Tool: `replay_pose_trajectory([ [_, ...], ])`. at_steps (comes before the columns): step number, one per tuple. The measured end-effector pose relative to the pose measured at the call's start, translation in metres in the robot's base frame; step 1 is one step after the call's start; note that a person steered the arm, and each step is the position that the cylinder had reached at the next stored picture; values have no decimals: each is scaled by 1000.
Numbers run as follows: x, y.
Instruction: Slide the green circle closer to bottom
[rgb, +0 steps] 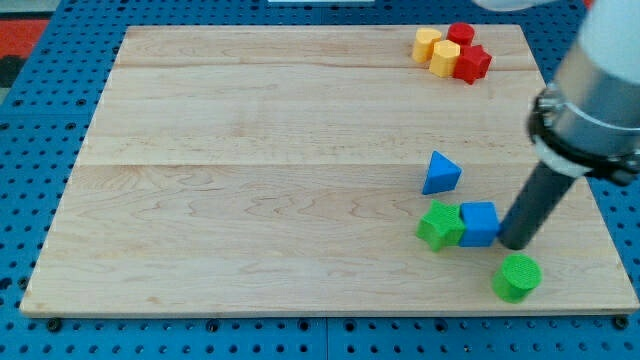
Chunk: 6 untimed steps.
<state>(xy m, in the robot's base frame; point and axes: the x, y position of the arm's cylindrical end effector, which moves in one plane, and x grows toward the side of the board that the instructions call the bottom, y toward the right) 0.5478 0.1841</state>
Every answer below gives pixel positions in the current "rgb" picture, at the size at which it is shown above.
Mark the blue triangle block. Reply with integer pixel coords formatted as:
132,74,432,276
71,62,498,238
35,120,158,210
422,150,462,195

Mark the red cylinder block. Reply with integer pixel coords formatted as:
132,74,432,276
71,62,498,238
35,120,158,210
446,22,475,46

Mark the green cylinder block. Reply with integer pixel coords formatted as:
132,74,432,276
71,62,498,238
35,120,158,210
491,254,543,303

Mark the red star block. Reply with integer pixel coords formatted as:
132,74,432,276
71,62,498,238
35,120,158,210
452,45,493,85

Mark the wooden board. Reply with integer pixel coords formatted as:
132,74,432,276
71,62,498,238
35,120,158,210
20,25,639,318

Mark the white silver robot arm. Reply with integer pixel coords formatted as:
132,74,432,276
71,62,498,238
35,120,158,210
499,0,639,250

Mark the green star block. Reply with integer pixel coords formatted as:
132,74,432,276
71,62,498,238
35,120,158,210
415,200,466,252

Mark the yellow heart block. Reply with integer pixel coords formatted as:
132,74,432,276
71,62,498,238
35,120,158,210
411,27,442,63

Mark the yellow hexagon block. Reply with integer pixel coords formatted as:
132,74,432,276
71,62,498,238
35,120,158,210
429,40,461,78

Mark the blue cube block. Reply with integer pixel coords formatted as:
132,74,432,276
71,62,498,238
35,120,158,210
459,202,500,247

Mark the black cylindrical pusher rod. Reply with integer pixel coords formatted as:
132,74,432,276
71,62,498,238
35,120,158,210
499,161,575,250

